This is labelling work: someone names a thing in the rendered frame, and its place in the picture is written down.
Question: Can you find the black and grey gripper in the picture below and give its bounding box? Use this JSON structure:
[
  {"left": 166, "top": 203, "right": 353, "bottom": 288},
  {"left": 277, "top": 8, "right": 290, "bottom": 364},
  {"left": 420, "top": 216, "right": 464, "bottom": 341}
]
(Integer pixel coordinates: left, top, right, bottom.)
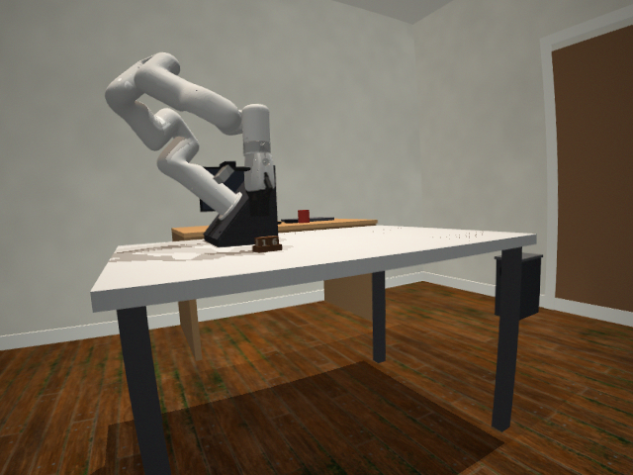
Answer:
[{"left": 243, "top": 151, "right": 275, "bottom": 217}]

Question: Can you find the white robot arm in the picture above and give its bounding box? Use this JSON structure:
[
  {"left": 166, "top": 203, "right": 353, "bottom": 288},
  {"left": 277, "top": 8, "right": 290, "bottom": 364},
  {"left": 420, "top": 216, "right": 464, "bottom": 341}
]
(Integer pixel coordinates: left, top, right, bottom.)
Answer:
[{"left": 105, "top": 52, "right": 271, "bottom": 220}]

